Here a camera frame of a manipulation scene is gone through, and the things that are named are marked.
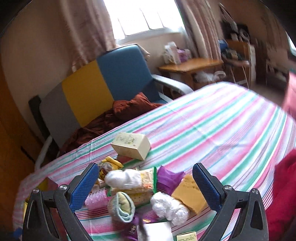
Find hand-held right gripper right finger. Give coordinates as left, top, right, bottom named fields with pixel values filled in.
left=192, top=163, right=269, bottom=241

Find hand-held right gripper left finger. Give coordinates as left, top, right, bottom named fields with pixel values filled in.
left=22, top=163, right=100, bottom=241

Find pink bubble-wrapped bottle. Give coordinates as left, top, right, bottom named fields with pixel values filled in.
left=84, top=188, right=110, bottom=207

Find yellow sponge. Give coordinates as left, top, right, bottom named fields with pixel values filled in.
left=171, top=174, right=208, bottom=215

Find white plastic bag bundle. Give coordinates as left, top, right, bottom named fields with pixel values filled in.
left=150, top=192, right=190, bottom=226
left=105, top=169, right=142, bottom=189

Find plain purple packet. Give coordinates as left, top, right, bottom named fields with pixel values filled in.
left=157, top=165, right=185, bottom=196

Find small cream green box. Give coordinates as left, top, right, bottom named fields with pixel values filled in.
left=176, top=231, right=197, bottom=241

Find clear cracker packet green ends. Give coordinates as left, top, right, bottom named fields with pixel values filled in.
left=107, top=186, right=155, bottom=208

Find rice cracker packet green label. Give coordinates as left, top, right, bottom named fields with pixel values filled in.
left=125, top=167, right=159, bottom=194

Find white foam block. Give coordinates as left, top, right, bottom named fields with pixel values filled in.
left=137, top=221, right=174, bottom=241

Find purple packet with picture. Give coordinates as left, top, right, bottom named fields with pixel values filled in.
left=121, top=212, right=145, bottom=241

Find dark red box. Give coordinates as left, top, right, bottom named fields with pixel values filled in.
left=45, top=177, right=59, bottom=193

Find yellow snack packet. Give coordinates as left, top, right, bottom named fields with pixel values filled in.
left=97, top=156, right=124, bottom=180

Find cream cardboard box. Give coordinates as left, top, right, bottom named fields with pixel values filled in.
left=110, top=132, right=151, bottom=161

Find rust brown quilted jacket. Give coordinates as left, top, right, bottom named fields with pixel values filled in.
left=59, top=92, right=163, bottom=158

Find red cloth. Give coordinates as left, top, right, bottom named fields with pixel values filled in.
left=266, top=148, right=296, bottom=241

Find grey yellow blue sofa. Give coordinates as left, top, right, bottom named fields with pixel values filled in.
left=29, top=44, right=195, bottom=168

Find wooden side table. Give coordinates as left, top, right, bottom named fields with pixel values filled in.
left=158, top=58, right=228, bottom=91

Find pink cloth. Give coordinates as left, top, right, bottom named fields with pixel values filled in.
left=282, top=71, right=296, bottom=114

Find purple white box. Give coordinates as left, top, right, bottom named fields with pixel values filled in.
left=177, top=49, right=192, bottom=63

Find cluttered wooden shelf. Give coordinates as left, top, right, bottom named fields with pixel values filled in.
left=218, top=5, right=257, bottom=86

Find beige patterned curtain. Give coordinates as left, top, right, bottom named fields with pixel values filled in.
left=59, top=0, right=116, bottom=72
left=179, top=0, right=222, bottom=61

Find window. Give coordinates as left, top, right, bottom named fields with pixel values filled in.
left=103, top=0, right=188, bottom=44

